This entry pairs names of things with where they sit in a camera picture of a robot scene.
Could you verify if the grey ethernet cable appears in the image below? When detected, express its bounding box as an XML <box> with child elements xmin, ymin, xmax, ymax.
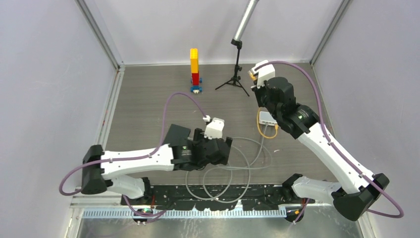
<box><xmin>185</xmin><ymin>124</ymin><xmax>273</xmax><ymax>204</ymax></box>

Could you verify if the black tripod with silver pole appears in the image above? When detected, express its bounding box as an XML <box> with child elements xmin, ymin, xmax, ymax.
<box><xmin>215</xmin><ymin>0</ymin><xmax>259</xmax><ymax>97</ymax></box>

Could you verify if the yellow ethernet cable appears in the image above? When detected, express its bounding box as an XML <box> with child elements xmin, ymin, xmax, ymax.
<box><xmin>256</xmin><ymin>107</ymin><xmax>279</xmax><ymax>139</ymax></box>

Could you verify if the colourful toy block tower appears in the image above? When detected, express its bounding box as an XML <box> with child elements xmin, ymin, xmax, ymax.
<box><xmin>190</xmin><ymin>48</ymin><xmax>202</xmax><ymax>94</ymax></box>

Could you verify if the white network switch box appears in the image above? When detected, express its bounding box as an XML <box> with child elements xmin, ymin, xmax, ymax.
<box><xmin>258</xmin><ymin>111</ymin><xmax>277</xmax><ymax>126</ymax></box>

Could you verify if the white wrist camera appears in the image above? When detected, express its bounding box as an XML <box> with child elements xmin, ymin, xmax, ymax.
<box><xmin>248</xmin><ymin>60</ymin><xmax>275</xmax><ymax>89</ymax></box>
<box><xmin>203</xmin><ymin>115</ymin><xmax>224</xmax><ymax>139</ymax></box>

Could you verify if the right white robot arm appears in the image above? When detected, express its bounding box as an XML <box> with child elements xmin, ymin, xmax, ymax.
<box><xmin>252</xmin><ymin>77</ymin><xmax>390</xmax><ymax>221</ymax></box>

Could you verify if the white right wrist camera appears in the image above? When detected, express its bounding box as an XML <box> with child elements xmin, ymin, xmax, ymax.
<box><xmin>248</xmin><ymin>60</ymin><xmax>275</xmax><ymax>89</ymax></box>

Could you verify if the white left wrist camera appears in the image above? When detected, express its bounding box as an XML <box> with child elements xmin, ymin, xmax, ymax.
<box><xmin>203</xmin><ymin>115</ymin><xmax>224</xmax><ymax>139</ymax></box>

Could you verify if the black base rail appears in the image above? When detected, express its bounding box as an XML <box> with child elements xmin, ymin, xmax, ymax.
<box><xmin>120</xmin><ymin>184</ymin><xmax>307</xmax><ymax>222</ymax></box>

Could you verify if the dark grey foam pad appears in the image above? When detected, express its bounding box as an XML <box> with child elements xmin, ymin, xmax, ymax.
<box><xmin>162</xmin><ymin>124</ymin><xmax>191</xmax><ymax>147</ymax></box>

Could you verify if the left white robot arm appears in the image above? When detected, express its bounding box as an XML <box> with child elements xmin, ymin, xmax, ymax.
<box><xmin>81</xmin><ymin>124</ymin><xmax>233</xmax><ymax>205</ymax></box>

